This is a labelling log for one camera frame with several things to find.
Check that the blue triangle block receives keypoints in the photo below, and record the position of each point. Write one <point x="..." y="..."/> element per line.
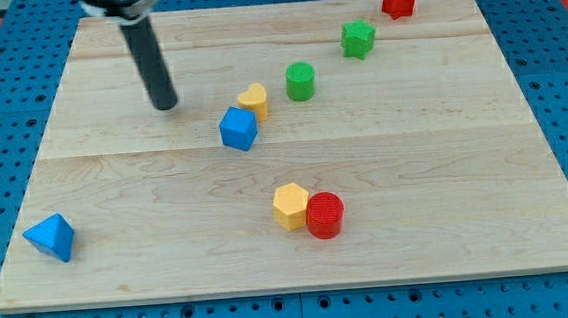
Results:
<point x="53" y="237"/>

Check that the green cylinder block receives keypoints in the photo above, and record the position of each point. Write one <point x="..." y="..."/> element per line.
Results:
<point x="300" y="82"/>

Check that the yellow hexagon block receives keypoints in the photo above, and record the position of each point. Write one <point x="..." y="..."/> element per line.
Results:
<point x="289" y="206"/>

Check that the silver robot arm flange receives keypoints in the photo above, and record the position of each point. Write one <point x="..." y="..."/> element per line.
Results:
<point x="123" y="11"/>

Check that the yellow heart block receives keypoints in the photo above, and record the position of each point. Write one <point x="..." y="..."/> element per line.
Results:
<point x="255" y="99"/>

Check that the light wooden board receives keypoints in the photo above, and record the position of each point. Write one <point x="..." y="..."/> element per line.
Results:
<point x="429" y="142"/>

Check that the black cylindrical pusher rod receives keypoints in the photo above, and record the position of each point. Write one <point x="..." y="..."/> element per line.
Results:
<point x="145" y="50"/>

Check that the red star block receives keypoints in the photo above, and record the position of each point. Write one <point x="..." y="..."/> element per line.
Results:
<point x="398" y="8"/>

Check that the red cylinder block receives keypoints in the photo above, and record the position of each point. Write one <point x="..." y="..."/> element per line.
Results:
<point x="324" y="215"/>

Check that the green star block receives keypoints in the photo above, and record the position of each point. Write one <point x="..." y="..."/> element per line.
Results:
<point x="357" y="38"/>

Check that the blue cube block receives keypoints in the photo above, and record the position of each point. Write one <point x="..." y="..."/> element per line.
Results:
<point x="238" y="128"/>

